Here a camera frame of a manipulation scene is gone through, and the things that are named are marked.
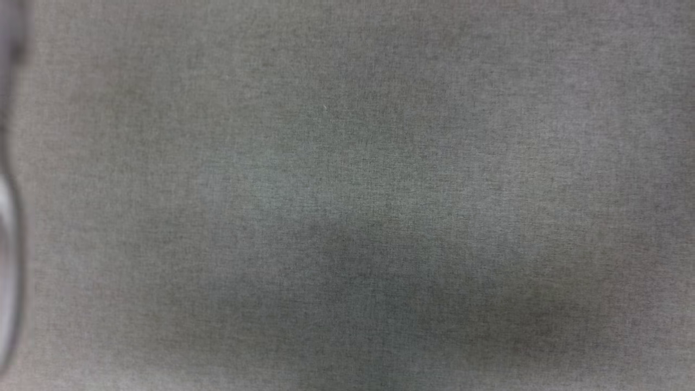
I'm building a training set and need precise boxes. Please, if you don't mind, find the grey fabric sofa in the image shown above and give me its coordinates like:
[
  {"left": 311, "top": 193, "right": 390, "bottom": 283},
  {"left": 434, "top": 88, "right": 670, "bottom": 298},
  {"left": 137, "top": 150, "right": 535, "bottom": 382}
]
[{"left": 0, "top": 0, "right": 695, "bottom": 391}]

